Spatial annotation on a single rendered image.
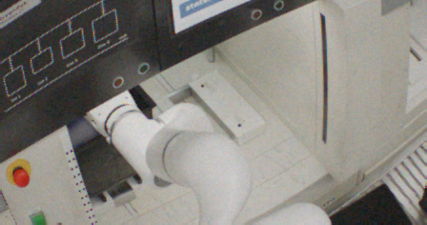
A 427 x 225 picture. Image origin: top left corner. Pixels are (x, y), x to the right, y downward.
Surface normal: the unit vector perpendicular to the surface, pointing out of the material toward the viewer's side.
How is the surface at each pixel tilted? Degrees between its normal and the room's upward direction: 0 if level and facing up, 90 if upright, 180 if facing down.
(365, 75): 90
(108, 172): 94
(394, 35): 90
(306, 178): 0
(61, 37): 90
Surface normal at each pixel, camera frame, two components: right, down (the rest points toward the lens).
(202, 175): -0.62, -0.02
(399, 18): 0.54, 0.58
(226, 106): -0.07, -0.69
